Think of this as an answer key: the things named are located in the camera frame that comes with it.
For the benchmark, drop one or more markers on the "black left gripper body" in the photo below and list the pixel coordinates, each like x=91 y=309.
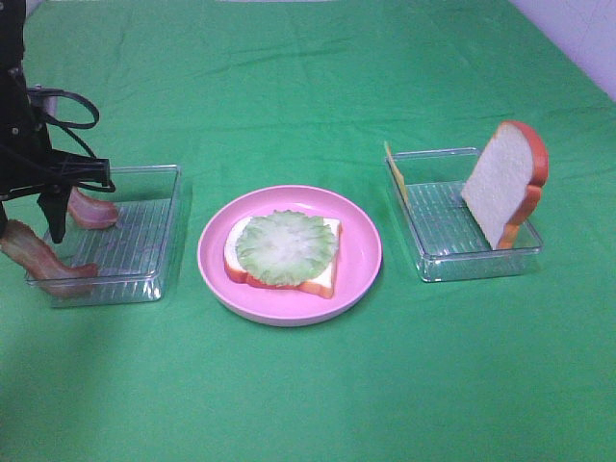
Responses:
x=30 y=165

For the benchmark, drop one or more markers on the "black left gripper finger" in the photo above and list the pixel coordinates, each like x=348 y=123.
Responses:
x=54 y=204
x=2 y=220

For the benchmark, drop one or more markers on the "toy bacon strip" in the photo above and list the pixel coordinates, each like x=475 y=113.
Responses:
x=20 y=243
x=91 y=213

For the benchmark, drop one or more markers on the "toy lettuce leaf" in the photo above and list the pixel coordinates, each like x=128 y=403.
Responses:
x=284 y=250

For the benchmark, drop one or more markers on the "toy bread slice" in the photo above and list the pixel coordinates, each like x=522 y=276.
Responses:
x=507 y=181
x=327 y=284

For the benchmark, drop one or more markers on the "yellow toy cheese slice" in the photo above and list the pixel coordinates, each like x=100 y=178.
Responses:
x=398 y=177

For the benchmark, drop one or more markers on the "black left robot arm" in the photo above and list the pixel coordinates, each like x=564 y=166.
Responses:
x=16 y=107

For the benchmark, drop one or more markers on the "left clear plastic tray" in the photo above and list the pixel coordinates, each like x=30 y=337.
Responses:
x=135 y=255

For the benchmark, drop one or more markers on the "clear plastic tray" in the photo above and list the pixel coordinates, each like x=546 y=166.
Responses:
x=135 y=255
x=441 y=240

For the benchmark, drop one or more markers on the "green tablecloth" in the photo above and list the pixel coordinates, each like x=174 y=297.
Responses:
x=247 y=95

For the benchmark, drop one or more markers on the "pink round plate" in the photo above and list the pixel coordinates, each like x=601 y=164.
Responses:
x=359 y=261

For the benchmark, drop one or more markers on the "right clear plastic tray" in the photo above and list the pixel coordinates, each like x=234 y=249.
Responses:
x=441 y=240

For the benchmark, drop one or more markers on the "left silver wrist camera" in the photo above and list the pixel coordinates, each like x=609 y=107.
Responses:
x=45 y=98

